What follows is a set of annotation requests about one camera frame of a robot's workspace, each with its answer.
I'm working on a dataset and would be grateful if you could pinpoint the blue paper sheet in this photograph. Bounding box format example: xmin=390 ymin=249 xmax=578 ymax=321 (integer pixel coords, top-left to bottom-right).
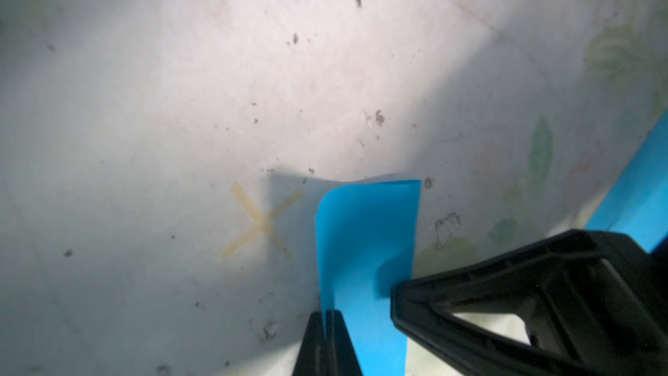
xmin=315 ymin=180 xmax=422 ymax=375
xmin=586 ymin=114 xmax=667 ymax=252

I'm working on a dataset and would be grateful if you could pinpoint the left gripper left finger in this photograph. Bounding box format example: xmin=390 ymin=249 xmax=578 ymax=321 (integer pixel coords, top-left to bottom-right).
xmin=292 ymin=312 xmax=328 ymax=376

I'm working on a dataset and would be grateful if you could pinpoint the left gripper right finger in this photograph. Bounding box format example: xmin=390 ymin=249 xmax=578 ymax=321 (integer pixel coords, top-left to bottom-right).
xmin=325 ymin=311 xmax=363 ymax=376

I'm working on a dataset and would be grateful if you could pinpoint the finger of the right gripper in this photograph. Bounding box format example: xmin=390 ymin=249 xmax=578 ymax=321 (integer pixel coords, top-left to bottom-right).
xmin=391 ymin=230 xmax=667 ymax=375

